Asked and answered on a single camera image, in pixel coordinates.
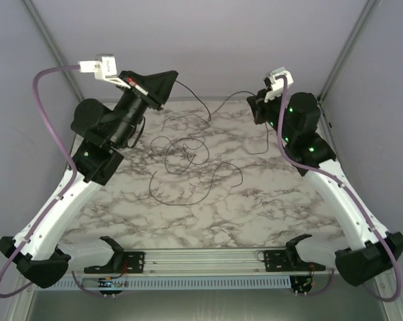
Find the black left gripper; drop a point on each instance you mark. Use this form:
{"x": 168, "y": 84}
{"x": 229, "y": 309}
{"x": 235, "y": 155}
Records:
{"x": 158, "y": 86}

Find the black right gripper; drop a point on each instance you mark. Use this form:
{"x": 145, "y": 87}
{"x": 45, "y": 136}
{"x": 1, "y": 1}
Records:
{"x": 258, "y": 105}

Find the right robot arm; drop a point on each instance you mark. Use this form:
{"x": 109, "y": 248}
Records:
{"x": 369, "y": 246}

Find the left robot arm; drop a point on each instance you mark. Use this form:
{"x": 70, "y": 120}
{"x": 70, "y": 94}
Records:
{"x": 36, "y": 251}

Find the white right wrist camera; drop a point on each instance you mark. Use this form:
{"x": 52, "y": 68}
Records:
{"x": 275, "y": 82}

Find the aluminium back rail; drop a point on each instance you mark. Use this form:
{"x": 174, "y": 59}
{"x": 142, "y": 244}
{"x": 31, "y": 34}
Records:
{"x": 205, "y": 99}

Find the aluminium rail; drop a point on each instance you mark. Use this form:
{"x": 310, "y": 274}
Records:
{"x": 205, "y": 99}
{"x": 238, "y": 261}

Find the aluminium frame post right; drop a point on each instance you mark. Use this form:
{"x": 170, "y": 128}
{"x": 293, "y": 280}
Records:
{"x": 351, "y": 41}

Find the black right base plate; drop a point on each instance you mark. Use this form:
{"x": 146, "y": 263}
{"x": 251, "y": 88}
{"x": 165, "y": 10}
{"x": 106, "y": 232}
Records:
{"x": 278, "y": 260}

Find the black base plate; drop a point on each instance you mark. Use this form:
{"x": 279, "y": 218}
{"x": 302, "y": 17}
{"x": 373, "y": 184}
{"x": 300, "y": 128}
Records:
{"x": 278, "y": 260}
{"x": 127, "y": 262}

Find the grey slotted cable duct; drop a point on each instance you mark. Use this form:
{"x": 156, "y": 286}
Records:
{"x": 175, "y": 283}

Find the aluminium front rail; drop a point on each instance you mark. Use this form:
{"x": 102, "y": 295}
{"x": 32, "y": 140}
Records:
{"x": 238, "y": 261}

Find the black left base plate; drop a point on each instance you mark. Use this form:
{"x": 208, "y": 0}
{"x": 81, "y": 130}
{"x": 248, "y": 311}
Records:
{"x": 127, "y": 262}

